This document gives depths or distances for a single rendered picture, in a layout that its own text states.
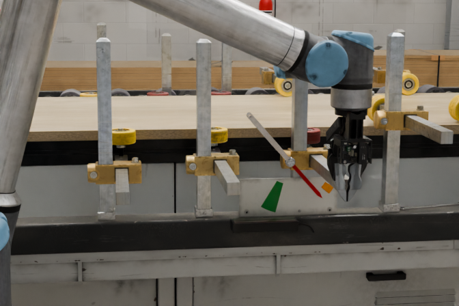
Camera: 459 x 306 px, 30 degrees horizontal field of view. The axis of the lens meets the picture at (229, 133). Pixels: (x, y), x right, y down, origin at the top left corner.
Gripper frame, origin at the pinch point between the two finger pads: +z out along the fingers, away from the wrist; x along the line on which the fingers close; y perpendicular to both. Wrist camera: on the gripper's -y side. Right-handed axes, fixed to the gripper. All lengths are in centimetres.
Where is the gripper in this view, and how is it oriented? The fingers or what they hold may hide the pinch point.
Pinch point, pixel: (345, 195)
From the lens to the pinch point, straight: 195.6
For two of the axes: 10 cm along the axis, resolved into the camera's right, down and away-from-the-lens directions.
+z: -0.1, 9.9, 1.7
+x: 9.9, -0.2, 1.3
